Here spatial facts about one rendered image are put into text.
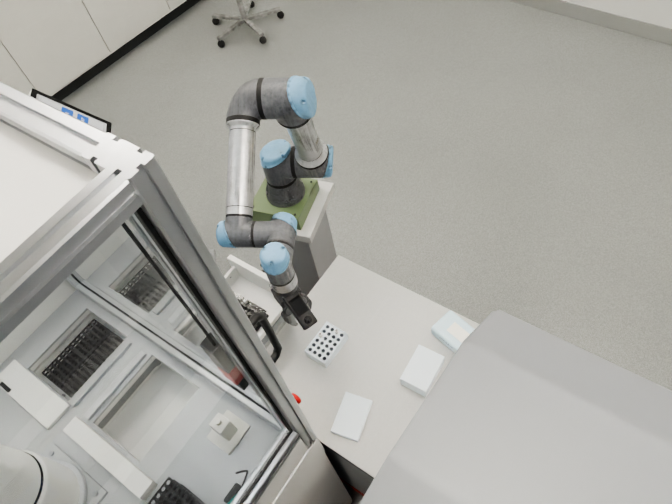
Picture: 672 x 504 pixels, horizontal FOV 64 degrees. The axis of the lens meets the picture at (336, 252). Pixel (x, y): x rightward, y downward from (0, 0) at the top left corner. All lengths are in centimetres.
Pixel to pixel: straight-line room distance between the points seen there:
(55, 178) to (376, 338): 129
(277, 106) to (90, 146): 95
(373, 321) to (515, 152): 182
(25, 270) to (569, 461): 57
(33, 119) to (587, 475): 73
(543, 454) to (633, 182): 278
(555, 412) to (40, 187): 63
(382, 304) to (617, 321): 131
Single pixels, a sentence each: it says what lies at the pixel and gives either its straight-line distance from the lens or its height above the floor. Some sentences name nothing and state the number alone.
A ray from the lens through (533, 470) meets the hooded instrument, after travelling 63.
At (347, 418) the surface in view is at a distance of 168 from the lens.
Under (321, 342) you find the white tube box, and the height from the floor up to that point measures 79.
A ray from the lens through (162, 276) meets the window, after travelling 72.
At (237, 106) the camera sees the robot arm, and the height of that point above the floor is 141.
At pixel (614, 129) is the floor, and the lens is 360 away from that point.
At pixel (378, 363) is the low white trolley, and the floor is 76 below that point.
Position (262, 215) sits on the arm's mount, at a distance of 208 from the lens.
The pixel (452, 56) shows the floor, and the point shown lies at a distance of 402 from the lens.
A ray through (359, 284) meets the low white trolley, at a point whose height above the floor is 76.
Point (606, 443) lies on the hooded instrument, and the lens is 68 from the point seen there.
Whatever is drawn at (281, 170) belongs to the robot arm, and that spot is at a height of 100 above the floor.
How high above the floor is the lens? 237
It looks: 55 degrees down
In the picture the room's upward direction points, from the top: 13 degrees counter-clockwise
